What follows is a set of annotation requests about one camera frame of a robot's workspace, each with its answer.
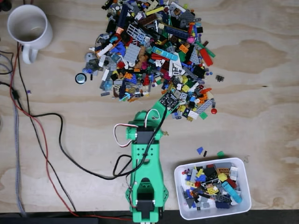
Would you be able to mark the dark object at corner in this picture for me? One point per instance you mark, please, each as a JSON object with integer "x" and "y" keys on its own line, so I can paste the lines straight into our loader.
{"x": 4, "y": 4}

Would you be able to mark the long yellow Lego plate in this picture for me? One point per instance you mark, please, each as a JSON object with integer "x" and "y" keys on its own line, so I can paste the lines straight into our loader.
{"x": 154, "y": 11}

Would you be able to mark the black flat box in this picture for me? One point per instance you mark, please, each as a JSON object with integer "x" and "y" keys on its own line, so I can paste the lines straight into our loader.
{"x": 46, "y": 221}

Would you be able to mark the green square Lego plate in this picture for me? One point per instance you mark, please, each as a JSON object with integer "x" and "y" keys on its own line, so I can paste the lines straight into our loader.
{"x": 203, "y": 115}

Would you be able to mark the white square Lego brick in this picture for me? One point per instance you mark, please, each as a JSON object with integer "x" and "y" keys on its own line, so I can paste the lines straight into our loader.
{"x": 193, "y": 114}

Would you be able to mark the grey round Lego dish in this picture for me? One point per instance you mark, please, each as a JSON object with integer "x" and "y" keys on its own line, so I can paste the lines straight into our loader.
{"x": 90, "y": 56}

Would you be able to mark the long dark blue Lego brick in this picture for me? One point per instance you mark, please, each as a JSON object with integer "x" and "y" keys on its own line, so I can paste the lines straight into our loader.
{"x": 176, "y": 32}

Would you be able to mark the long red Lego piece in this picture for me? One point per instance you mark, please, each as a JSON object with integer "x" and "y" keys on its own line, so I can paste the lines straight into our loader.
{"x": 206, "y": 57}

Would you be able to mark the small blue Lego slope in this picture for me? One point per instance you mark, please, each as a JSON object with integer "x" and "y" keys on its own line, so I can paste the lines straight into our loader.
{"x": 200, "y": 150}

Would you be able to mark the light blue curved Lego piece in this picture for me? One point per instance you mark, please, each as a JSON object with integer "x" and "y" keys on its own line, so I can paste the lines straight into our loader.
{"x": 231, "y": 191}

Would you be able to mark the dark red Lego piece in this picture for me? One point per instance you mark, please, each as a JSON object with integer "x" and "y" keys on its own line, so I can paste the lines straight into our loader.
{"x": 231, "y": 182}

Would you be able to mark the white plastic bin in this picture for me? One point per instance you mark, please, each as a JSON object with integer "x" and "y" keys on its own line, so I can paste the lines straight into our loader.
{"x": 245, "y": 186}

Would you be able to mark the translucent blue Lego piece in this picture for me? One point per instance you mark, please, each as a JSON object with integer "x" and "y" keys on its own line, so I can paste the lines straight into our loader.
{"x": 108, "y": 85}

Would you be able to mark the black wheel with silver hub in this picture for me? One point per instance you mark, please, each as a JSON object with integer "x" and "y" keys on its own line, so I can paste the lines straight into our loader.
{"x": 80, "y": 78}

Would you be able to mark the white ceramic mug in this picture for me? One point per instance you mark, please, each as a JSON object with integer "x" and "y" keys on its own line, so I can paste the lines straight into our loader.
{"x": 45, "y": 35}

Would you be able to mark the long green Lego plate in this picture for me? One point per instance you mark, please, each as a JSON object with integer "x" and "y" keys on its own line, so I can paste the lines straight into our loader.
{"x": 210, "y": 53}

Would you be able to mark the small grey Lego plate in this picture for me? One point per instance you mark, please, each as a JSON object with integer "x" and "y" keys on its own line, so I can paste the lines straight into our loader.
{"x": 105, "y": 93}

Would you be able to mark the long light blue Lego piece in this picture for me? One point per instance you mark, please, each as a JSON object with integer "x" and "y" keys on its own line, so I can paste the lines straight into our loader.
{"x": 164, "y": 53}

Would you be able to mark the black square Lego brick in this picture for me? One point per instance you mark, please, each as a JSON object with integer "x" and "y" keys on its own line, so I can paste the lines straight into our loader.
{"x": 200, "y": 30}

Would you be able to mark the red round Lego piece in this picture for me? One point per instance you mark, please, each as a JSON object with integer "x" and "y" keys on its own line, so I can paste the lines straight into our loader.
{"x": 213, "y": 111}

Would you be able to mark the small green Lego plate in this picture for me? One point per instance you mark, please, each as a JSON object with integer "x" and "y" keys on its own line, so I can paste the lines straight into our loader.
{"x": 220, "y": 154}

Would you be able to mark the brown orange Lego brick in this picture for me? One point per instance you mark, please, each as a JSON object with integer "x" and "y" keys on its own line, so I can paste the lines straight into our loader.
{"x": 223, "y": 171}

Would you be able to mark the long navy Lego beam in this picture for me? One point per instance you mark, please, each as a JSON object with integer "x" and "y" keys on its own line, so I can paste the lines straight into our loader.
{"x": 122, "y": 16}

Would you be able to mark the yellow Lego slope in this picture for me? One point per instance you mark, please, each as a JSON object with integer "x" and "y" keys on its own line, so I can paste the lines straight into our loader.
{"x": 200, "y": 172}

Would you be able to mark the orange pointed Lego piece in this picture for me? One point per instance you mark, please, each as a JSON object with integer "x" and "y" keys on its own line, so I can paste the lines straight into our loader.
{"x": 205, "y": 90}

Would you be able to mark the black camera circuit board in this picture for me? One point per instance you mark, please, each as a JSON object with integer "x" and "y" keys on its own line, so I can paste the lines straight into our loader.
{"x": 169, "y": 100}

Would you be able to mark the black Lego grille piece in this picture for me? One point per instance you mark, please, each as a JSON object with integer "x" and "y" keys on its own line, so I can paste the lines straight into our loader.
{"x": 219, "y": 78}

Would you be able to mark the yellow Lego brick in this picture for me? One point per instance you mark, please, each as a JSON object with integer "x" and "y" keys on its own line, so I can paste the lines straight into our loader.
{"x": 222, "y": 177}

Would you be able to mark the white Lego lattice fence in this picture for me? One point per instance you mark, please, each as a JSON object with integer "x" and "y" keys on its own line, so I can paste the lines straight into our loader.
{"x": 140, "y": 37}

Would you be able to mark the tiny tan Lego piece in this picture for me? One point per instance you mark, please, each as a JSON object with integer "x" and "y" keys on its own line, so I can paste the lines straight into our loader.
{"x": 166, "y": 133}

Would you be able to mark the large grey Lego plate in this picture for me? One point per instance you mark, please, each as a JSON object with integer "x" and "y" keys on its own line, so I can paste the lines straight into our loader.
{"x": 132, "y": 54}

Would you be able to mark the pink round Lego piece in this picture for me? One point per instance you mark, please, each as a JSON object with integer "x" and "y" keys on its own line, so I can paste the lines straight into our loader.
{"x": 191, "y": 39}

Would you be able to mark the dark grey Lego wedge plate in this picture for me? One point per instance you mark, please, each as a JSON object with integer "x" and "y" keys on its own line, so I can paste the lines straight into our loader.
{"x": 195, "y": 56}

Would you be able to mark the white narrow Lego brick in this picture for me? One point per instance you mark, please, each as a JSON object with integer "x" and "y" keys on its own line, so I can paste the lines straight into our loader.
{"x": 105, "y": 74}

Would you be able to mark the brown Lego plate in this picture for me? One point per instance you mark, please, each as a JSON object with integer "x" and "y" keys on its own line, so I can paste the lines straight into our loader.
{"x": 146, "y": 21}

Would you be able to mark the white grey Lego brick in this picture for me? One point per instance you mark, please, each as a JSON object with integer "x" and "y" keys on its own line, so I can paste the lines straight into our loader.
{"x": 233, "y": 172}

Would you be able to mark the light grey Lego plate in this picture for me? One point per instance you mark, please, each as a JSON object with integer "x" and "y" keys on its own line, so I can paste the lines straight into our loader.
{"x": 204, "y": 106}

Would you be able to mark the long white Lego brick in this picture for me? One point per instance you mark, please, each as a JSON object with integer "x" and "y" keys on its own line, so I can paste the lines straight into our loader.
{"x": 105, "y": 49}

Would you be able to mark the black Lego panel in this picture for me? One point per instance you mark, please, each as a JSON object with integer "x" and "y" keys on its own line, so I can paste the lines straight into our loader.
{"x": 210, "y": 172}

